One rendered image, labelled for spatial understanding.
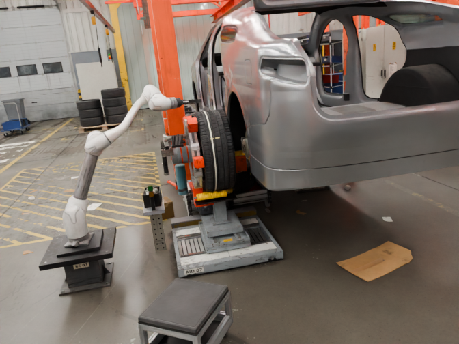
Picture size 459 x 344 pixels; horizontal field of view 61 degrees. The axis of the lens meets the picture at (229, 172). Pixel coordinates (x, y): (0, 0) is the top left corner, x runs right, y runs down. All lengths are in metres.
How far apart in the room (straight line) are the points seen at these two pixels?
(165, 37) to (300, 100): 1.66
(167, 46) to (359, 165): 1.93
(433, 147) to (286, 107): 0.93
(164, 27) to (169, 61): 0.27
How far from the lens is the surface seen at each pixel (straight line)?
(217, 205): 3.30
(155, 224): 3.45
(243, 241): 3.19
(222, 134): 2.92
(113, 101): 11.40
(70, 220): 3.10
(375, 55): 8.18
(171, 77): 3.50
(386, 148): 2.42
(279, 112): 2.22
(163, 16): 3.52
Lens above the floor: 1.55
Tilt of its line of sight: 16 degrees down
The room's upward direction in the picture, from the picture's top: 6 degrees counter-clockwise
